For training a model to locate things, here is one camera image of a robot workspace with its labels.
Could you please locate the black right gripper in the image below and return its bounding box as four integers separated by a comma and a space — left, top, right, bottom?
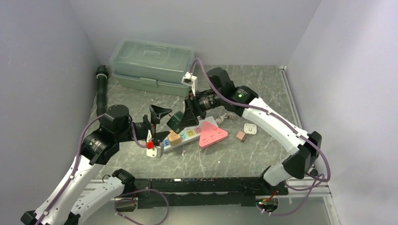
178, 89, 223, 128

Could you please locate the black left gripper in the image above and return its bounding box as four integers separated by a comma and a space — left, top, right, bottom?
116, 105, 172, 142

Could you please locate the white multicolour power strip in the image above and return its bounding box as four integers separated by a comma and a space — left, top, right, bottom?
162, 116, 218, 154

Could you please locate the tan cube plug adapter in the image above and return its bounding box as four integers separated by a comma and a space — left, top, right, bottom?
168, 130, 182, 146

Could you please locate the pink triangular power strip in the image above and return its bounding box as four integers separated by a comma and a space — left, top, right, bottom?
199, 121, 228, 150

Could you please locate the small pink cube adapter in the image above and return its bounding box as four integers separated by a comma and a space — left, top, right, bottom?
236, 131, 248, 143

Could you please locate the white square adapter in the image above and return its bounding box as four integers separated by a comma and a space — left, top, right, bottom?
244, 123, 257, 135

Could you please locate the dark green cube adapter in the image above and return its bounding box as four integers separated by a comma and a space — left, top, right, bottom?
167, 111, 184, 134

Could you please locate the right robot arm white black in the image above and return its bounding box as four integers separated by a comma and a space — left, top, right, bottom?
175, 67, 321, 195

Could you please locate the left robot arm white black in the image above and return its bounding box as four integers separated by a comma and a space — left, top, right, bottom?
21, 105, 171, 225

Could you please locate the translucent green plastic box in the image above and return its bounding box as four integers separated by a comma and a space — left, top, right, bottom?
109, 39, 194, 96

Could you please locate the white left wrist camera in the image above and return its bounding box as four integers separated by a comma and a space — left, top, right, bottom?
146, 131, 164, 158

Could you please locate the white power strip cord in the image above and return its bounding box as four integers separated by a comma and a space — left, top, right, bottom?
215, 113, 237, 123

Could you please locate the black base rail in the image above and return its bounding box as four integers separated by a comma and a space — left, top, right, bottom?
119, 177, 289, 209

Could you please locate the black corrugated hose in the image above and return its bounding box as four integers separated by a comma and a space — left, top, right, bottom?
94, 65, 109, 117

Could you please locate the aluminium frame rail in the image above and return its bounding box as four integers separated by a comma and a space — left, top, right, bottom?
48, 66, 338, 225

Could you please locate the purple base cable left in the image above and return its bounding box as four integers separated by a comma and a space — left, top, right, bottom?
114, 188, 170, 225

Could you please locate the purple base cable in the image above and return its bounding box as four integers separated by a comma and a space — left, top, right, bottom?
257, 173, 326, 217
114, 188, 170, 225

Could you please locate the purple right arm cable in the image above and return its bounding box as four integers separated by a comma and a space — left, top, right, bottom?
190, 58, 331, 183

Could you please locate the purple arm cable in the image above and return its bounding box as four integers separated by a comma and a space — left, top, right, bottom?
34, 114, 148, 225
190, 58, 331, 183

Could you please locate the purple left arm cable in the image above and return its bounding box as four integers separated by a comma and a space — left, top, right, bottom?
34, 114, 148, 225

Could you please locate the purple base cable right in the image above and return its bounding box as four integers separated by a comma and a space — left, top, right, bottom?
257, 173, 326, 217

